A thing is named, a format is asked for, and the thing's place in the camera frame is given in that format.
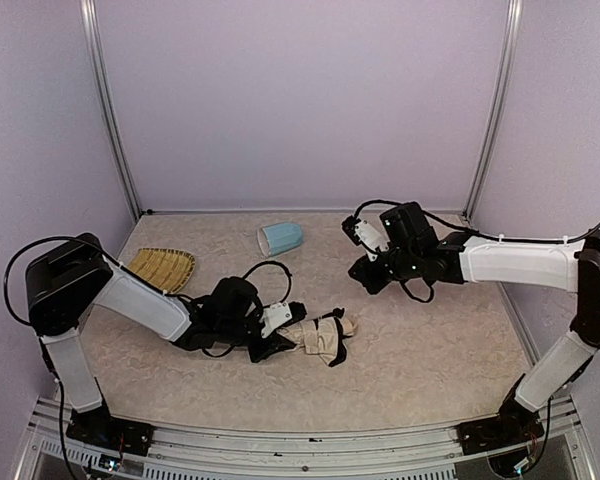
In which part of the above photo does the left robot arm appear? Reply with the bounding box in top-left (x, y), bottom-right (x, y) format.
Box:
top-left (25, 233), bottom-right (307, 436)

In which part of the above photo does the right aluminium corner post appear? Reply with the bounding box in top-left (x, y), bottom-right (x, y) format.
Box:
top-left (463, 0), bottom-right (524, 222)

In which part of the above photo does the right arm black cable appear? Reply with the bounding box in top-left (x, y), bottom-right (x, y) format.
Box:
top-left (351, 198), bottom-right (481, 236)

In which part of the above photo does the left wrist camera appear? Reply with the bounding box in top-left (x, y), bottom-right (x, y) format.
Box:
top-left (260, 301), bottom-right (307, 338)

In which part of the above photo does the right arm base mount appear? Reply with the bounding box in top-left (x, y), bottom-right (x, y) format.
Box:
top-left (457, 413), bottom-right (545, 455)

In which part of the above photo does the aluminium front rail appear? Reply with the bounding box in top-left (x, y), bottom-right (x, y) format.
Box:
top-left (14, 394), bottom-right (596, 480)

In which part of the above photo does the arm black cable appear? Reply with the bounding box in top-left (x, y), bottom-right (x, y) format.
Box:
top-left (241, 259), bottom-right (294, 306)
top-left (351, 198), bottom-right (481, 236)

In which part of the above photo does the woven bamboo tray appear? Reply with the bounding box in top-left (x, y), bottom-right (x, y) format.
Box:
top-left (128, 248), bottom-right (196, 294)

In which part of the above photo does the beige folding umbrella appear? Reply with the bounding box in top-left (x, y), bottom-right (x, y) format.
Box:
top-left (276, 308), bottom-right (358, 367)

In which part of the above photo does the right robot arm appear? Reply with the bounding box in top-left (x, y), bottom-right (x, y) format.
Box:
top-left (341, 201), bottom-right (600, 435)

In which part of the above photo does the light blue mug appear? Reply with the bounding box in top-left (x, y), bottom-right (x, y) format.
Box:
top-left (256, 222), bottom-right (304, 258)

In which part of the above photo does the aluminium corner post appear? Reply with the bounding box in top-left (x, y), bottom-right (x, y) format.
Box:
top-left (463, 0), bottom-right (524, 222)
top-left (80, 0), bottom-right (143, 222)

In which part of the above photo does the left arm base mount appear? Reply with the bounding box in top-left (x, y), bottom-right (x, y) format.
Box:
top-left (66, 412), bottom-right (155, 457)

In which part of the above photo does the left aluminium corner post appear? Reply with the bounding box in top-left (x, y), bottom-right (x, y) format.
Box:
top-left (80, 0), bottom-right (143, 222)

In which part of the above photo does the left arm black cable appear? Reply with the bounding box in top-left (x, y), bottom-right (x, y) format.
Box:
top-left (241, 259), bottom-right (294, 306)

